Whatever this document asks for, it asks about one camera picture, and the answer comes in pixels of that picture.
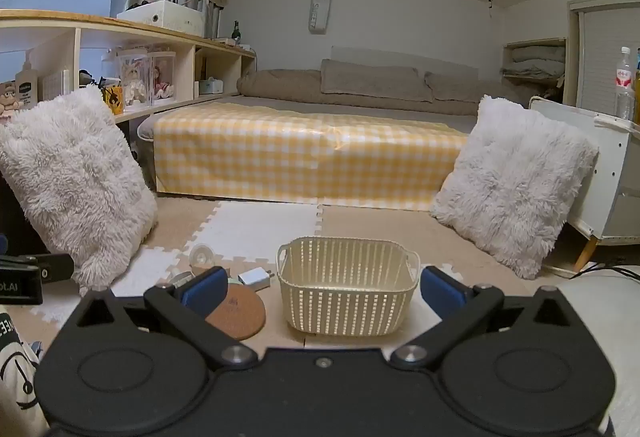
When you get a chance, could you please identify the fluffy white pillow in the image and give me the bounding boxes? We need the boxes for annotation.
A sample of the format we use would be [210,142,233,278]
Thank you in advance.
[0,84,158,298]
[430,94,600,280]

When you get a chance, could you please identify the clear case with red doll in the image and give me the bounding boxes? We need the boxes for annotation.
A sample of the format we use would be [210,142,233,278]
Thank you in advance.
[149,51,179,104]

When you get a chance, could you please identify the wooden shelf unit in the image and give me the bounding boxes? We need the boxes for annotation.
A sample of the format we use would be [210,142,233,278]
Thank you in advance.
[0,8,258,124]

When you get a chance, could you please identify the clear case with white doll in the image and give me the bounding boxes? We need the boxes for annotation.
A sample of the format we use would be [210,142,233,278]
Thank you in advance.
[116,50,152,112]

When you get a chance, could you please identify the white charger plug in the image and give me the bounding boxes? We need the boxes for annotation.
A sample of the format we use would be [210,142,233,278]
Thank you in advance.
[237,267,273,292]

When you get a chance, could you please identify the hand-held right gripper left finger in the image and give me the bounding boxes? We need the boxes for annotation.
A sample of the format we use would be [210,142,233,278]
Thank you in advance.
[64,266,259,371]

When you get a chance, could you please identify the white storage box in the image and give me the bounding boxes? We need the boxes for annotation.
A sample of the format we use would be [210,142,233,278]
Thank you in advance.
[116,0,207,38]

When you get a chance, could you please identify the cartoon printed box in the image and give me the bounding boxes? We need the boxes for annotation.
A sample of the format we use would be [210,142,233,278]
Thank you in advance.
[0,80,22,119]

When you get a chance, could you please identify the cream plastic basket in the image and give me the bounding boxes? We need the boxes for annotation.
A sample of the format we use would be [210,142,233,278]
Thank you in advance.
[276,236,422,335]

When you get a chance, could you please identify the yellow cup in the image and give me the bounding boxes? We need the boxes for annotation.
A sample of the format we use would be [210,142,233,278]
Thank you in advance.
[101,84,124,116]

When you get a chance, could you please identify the white printed shirt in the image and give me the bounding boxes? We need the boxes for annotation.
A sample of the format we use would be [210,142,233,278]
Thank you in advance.
[0,312,51,437]

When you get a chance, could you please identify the round cork coaster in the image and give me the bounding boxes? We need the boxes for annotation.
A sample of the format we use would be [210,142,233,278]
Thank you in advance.
[204,284,266,342]

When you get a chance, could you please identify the yellow checkered bed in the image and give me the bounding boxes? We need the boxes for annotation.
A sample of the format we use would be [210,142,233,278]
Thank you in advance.
[136,94,481,213]

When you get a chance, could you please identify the beige foam mat tile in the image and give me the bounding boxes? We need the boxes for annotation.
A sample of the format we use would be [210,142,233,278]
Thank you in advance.
[320,202,531,298]

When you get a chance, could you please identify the folded grey blankets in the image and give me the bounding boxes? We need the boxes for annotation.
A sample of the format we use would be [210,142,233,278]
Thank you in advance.
[505,46,566,79]

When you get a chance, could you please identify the clear water bottle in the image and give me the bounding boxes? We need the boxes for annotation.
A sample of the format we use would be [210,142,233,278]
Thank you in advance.
[615,46,636,120]

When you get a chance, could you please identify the black furniture panel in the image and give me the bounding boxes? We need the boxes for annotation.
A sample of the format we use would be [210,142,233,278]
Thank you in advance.
[0,177,51,258]

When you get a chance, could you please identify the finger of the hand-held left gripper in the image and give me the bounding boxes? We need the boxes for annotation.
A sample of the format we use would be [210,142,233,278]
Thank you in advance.
[0,253,76,285]

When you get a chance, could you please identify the white side table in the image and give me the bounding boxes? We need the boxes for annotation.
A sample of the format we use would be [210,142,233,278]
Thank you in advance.
[527,94,640,270]

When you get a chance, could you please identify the white hanging wall bag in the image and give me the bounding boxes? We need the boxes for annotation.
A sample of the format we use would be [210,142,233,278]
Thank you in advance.
[308,0,333,36]

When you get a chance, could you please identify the brown bed pillow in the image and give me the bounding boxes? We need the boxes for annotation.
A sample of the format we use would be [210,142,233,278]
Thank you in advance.
[425,71,503,104]
[320,58,434,103]

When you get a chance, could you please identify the long brown bolster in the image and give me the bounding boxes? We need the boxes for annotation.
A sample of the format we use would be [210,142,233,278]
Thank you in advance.
[236,68,483,116]

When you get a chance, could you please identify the white wall shelf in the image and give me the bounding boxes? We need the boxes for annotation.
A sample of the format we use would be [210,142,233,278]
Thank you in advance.
[501,37,569,104]

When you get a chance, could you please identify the black power adapter cable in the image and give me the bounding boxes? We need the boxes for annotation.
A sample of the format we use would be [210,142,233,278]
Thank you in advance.
[580,262,640,278]

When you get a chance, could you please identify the small white box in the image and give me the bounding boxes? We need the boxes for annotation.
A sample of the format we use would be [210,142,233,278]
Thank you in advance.
[39,68,72,103]

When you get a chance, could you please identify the white lotion pump bottle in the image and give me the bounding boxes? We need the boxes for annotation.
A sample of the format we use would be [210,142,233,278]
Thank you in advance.
[14,50,42,112]

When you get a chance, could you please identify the white louvered wardrobe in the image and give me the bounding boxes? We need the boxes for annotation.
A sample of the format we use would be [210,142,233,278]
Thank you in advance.
[566,0,640,123]

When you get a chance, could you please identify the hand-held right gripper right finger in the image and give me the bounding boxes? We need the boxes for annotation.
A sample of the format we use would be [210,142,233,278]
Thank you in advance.
[390,266,586,371]

